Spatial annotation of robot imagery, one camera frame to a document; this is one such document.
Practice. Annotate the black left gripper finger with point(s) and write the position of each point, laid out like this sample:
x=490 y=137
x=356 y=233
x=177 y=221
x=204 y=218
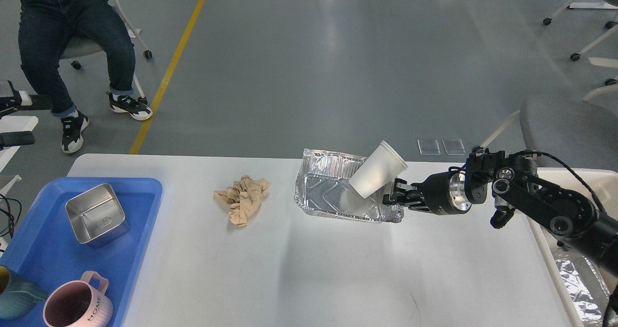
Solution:
x=16 y=138
x=12 y=101

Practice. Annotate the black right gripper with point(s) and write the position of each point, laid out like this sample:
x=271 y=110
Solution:
x=448 y=193

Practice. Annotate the white paper cup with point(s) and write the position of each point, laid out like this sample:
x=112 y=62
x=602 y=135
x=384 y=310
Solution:
x=381 y=167

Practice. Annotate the aluminium foil tray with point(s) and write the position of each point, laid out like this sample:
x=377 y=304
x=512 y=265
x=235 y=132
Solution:
x=322 y=188

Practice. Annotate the stainless steel rectangular pan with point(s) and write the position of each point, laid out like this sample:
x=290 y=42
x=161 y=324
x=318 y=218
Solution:
x=96 y=216

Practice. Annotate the beige cloth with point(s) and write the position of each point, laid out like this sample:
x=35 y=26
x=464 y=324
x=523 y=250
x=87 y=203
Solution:
x=244 y=198

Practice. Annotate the pink ribbed mug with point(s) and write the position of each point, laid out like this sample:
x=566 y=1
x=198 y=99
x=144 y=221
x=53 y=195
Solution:
x=79 y=303

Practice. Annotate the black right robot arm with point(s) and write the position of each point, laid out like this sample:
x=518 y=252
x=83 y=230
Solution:
x=574 y=220

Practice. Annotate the white side table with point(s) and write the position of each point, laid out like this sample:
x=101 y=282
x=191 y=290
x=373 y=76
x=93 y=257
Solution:
x=13 y=123

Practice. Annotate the clear floor plate left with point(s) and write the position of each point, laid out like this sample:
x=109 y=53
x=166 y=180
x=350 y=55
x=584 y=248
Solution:
x=429 y=147

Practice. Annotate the clear floor plate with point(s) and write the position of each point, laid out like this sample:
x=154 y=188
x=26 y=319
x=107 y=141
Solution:
x=429 y=147
x=454 y=147

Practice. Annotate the clear floor plate right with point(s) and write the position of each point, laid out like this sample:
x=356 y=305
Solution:
x=454 y=147

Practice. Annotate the white chair under person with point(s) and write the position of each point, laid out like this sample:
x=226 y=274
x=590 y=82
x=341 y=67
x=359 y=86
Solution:
x=47 y=26

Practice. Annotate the white paper scrap on floor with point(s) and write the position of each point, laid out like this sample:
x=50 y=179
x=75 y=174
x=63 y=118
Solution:
x=134 y=33

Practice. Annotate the teal ceramic cup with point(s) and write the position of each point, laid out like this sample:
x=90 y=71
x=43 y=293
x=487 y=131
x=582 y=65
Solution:
x=18 y=295

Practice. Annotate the grey office chair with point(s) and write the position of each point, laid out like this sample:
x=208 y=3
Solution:
x=582 y=134

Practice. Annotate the white plastic bin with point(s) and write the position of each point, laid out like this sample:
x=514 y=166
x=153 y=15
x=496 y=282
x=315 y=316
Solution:
x=605 y=184

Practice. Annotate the foil tray in bin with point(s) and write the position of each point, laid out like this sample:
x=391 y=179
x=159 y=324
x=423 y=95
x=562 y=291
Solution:
x=585 y=286

